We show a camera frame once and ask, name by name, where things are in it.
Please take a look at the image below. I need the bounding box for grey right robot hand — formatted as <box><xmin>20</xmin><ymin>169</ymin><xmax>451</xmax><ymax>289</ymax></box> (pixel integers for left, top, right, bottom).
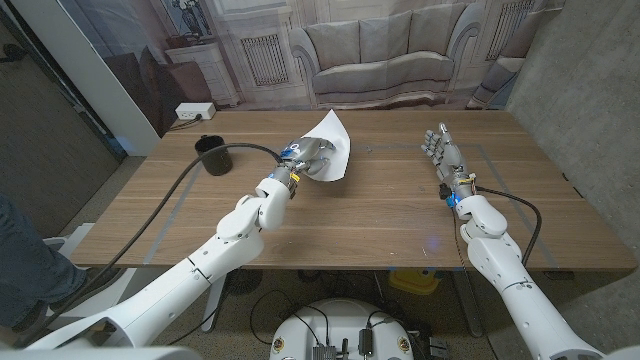
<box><xmin>420</xmin><ymin>122</ymin><xmax>477</xmax><ymax>200</ymax></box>

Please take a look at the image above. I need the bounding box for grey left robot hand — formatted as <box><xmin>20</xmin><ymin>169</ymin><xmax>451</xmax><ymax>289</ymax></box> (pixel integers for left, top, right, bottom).
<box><xmin>269</xmin><ymin>136</ymin><xmax>337</xmax><ymax>189</ymax></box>

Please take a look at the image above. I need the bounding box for white paper sheet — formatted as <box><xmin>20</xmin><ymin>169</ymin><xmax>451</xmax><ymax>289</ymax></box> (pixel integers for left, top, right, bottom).
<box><xmin>299</xmin><ymin>108</ymin><xmax>352</xmax><ymax>183</ymax></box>

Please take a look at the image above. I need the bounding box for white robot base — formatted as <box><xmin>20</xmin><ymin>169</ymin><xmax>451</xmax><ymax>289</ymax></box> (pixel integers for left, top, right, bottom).
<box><xmin>268</xmin><ymin>298</ymin><xmax>415</xmax><ymax>360</ymax></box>

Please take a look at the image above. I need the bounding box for black cup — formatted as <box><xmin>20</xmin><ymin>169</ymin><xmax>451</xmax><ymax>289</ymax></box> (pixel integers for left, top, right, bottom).
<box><xmin>194</xmin><ymin>134</ymin><xmax>234</xmax><ymax>177</ymax></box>

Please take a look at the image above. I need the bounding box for white power strip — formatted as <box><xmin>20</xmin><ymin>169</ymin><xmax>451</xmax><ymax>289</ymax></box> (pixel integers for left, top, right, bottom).
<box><xmin>174</xmin><ymin>102</ymin><xmax>217</xmax><ymax>121</ymax></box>

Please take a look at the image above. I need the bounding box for yellow object under table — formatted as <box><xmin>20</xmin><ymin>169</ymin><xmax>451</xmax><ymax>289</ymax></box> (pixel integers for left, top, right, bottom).
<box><xmin>388</xmin><ymin>268</ymin><xmax>441</xmax><ymax>296</ymax></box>

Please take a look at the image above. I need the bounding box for printed living room backdrop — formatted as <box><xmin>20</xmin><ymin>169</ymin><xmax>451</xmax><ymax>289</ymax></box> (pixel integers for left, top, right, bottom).
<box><xmin>57</xmin><ymin>0</ymin><xmax>566</xmax><ymax>139</ymax></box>

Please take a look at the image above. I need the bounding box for black round floor fan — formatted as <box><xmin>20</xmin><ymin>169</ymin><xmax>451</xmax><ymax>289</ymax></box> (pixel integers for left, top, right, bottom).
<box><xmin>226</xmin><ymin>269</ymin><xmax>264</xmax><ymax>296</ymax></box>

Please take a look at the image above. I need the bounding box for metal table leg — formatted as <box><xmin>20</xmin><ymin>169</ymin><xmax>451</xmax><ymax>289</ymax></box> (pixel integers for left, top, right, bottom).
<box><xmin>201</xmin><ymin>279</ymin><xmax>229</xmax><ymax>334</ymax></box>
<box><xmin>452</xmin><ymin>269</ymin><xmax>484</xmax><ymax>339</ymax></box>

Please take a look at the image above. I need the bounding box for white robot torso edge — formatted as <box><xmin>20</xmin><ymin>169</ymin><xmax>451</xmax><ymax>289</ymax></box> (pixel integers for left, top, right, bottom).
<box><xmin>0</xmin><ymin>346</ymin><xmax>201</xmax><ymax>360</ymax></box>

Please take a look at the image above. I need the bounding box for person in blue jeans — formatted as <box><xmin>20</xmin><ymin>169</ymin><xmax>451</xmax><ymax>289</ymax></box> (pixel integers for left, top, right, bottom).
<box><xmin>0</xmin><ymin>193</ymin><xmax>126</xmax><ymax>335</ymax></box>

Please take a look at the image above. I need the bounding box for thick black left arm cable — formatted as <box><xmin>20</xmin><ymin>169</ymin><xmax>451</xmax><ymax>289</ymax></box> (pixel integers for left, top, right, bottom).
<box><xmin>14</xmin><ymin>142</ymin><xmax>285</xmax><ymax>349</ymax></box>

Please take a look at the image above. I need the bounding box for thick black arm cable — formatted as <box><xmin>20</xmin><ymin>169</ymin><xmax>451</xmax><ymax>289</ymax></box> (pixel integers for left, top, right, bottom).
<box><xmin>14</xmin><ymin>142</ymin><xmax>285</xmax><ymax>349</ymax></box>
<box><xmin>474</xmin><ymin>184</ymin><xmax>543</xmax><ymax>267</ymax></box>

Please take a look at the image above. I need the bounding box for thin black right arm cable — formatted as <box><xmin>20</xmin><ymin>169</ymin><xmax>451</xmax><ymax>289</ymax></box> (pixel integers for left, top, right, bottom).
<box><xmin>449</xmin><ymin>204</ymin><xmax>496</xmax><ymax>360</ymax></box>

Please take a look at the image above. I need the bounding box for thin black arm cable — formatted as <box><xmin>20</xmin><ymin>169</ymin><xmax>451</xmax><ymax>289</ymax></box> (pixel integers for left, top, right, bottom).
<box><xmin>449</xmin><ymin>204</ymin><xmax>496</xmax><ymax>360</ymax></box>
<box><xmin>167</xmin><ymin>303</ymin><xmax>222</xmax><ymax>347</ymax></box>

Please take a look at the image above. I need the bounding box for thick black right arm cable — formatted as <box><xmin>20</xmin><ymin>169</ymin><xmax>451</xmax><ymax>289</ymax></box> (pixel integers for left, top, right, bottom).
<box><xmin>474</xmin><ymin>184</ymin><xmax>543</xmax><ymax>267</ymax></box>

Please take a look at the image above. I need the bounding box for black power strip cable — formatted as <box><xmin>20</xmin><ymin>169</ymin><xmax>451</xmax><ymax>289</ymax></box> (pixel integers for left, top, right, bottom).
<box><xmin>167</xmin><ymin>113</ymin><xmax>204</xmax><ymax>132</ymax></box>

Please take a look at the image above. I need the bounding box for black floor cable loop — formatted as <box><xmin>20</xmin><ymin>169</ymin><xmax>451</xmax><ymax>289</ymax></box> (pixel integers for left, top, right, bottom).
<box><xmin>248</xmin><ymin>288</ymin><xmax>331</xmax><ymax>347</ymax></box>

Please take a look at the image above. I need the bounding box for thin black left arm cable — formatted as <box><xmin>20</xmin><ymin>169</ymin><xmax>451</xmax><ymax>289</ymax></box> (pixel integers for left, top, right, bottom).
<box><xmin>167</xmin><ymin>303</ymin><xmax>222</xmax><ymax>347</ymax></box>

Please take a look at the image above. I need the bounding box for white wall column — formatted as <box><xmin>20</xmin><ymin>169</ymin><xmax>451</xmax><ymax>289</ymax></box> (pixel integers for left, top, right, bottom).
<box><xmin>9</xmin><ymin>0</ymin><xmax>161</xmax><ymax>157</ymax></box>

